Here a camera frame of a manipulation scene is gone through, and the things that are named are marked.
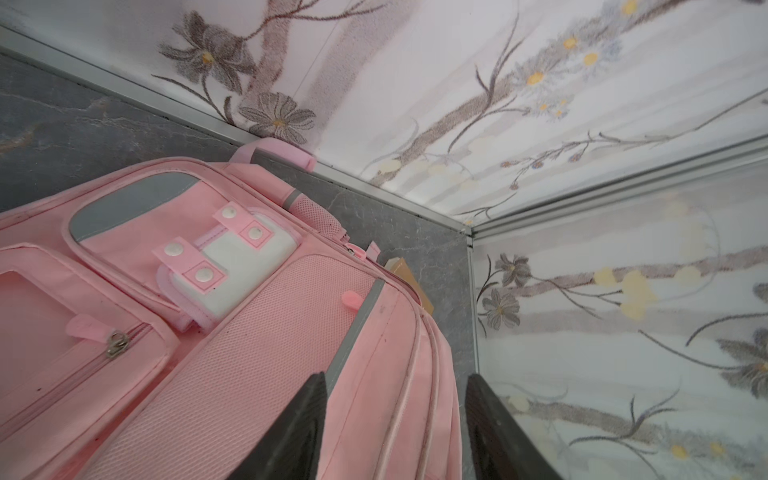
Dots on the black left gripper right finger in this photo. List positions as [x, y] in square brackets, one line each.
[500, 449]

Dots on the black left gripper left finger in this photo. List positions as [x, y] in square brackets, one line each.
[288, 438]

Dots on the pink student backpack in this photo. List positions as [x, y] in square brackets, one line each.
[156, 323]

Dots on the brown and black book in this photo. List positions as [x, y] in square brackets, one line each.
[399, 267]

